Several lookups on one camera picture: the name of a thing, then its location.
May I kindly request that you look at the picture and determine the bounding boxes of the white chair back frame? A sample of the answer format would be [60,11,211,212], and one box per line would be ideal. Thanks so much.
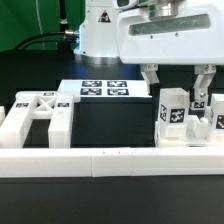
[0,91,81,149]

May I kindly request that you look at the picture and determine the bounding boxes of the white chair seat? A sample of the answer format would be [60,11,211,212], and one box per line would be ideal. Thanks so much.
[154,115,224,147]

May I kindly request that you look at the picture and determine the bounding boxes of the white U-shaped fence wall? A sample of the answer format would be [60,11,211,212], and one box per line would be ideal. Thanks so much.
[0,105,224,178]

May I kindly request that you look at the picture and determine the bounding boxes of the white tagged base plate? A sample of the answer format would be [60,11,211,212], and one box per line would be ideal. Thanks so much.
[58,80,150,98]

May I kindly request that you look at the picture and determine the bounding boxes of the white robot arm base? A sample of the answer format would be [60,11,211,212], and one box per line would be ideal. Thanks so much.
[74,0,131,64]

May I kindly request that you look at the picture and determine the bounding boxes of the white tagged nut cube right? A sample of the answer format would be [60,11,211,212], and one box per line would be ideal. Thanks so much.
[190,101,206,111]

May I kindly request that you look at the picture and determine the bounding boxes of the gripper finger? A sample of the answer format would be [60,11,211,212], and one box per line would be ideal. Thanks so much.
[140,64,159,95]
[190,64,216,106]

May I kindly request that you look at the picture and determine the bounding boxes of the black cable bundle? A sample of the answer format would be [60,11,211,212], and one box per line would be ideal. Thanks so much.
[13,29,81,52]

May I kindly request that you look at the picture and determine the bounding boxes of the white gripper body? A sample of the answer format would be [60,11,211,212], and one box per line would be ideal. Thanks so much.
[116,3,224,65]

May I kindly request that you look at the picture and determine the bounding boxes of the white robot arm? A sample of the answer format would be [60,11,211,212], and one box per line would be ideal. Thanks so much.
[114,0,224,102]

